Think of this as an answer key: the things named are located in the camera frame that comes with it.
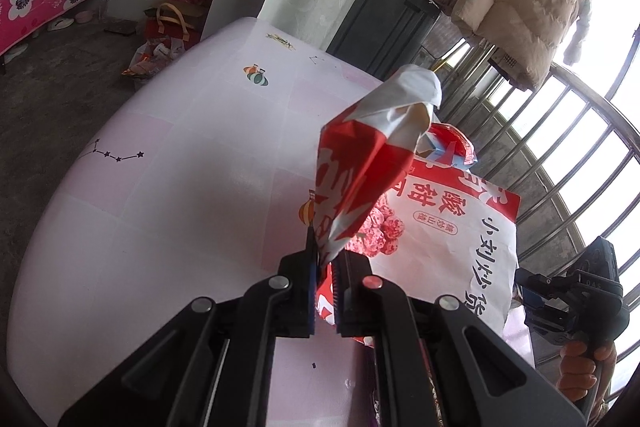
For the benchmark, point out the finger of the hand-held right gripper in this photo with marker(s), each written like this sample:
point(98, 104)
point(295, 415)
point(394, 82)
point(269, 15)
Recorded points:
point(542, 279)

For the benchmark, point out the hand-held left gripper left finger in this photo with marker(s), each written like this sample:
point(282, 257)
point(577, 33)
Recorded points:
point(295, 297)

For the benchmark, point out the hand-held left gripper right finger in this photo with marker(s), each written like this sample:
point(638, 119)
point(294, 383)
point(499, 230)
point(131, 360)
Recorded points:
point(355, 302)

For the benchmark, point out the red white wrapper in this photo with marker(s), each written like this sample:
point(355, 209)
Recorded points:
point(350, 167)

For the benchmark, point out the red glossy packet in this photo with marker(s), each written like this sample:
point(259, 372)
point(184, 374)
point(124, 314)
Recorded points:
point(450, 139)

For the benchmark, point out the person's right hand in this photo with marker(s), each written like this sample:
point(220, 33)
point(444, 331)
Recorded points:
point(575, 372)

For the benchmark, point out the white red snack bag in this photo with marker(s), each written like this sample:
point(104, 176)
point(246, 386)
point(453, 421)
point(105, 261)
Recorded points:
point(450, 247)

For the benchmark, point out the table with balloon cloth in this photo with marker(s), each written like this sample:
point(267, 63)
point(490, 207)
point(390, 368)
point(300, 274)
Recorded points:
point(175, 207)

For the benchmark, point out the metal balcony railing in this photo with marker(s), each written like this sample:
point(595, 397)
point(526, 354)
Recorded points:
point(600, 104)

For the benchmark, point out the clear plastic bag of items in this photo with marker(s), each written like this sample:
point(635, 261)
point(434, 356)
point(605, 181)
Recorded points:
point(150, 59)

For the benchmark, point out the dark cabinet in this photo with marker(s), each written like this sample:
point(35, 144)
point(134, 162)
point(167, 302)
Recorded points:
point(390, 22)

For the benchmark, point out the white slipper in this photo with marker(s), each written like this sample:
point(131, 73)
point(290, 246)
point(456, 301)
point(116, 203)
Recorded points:
point(60, 25)

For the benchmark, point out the pink floral blanket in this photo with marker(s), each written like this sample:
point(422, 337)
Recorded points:
point(45, 2)

